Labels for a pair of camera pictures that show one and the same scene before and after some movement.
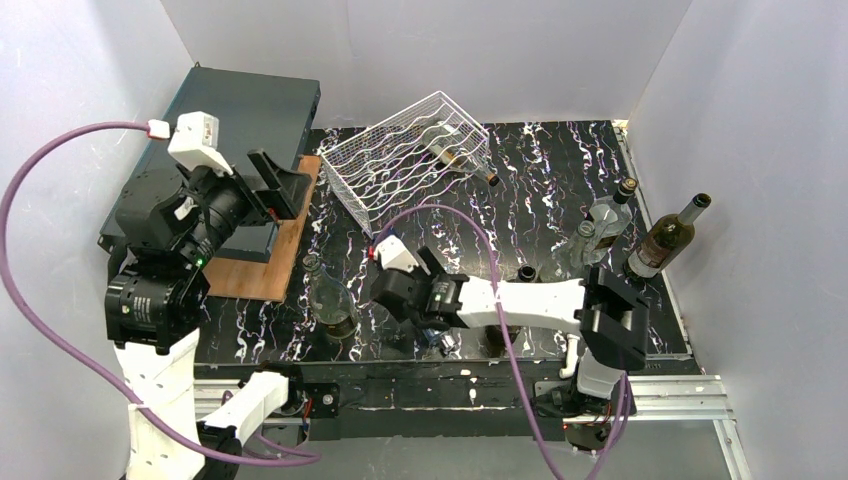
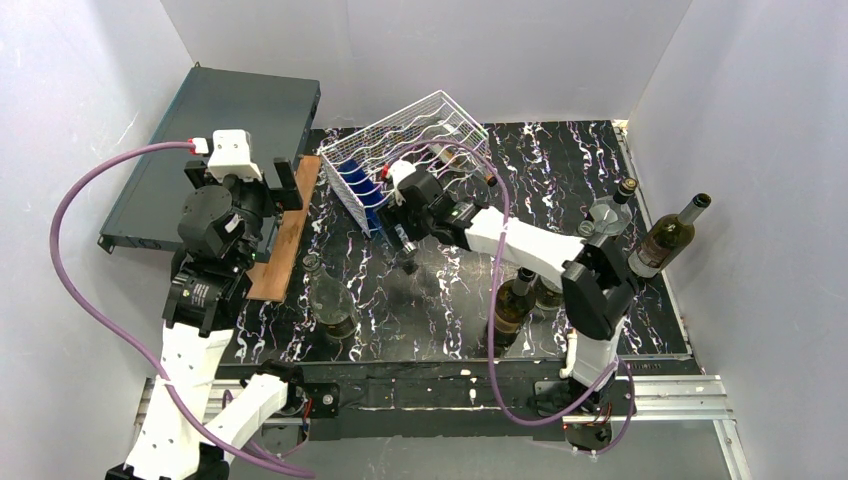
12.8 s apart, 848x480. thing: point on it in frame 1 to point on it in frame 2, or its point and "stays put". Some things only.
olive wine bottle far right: (664, 239) stays put
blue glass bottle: (447, 344) to (367, 193)
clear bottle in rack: (446, 144) stays put
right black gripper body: (392, 296) to (398, 221)
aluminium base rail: (654, 399) stays put
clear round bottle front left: (331, 302) stays put
